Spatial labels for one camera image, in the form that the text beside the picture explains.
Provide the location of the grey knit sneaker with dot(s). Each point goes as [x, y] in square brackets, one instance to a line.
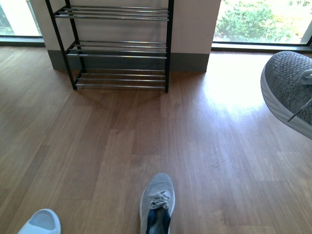
[286, 86]
[157, 205]

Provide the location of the light blue slipper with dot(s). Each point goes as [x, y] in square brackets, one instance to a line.
[44, 221]

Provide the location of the black metal shoe rack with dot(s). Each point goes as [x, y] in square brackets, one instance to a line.
[113, 64]

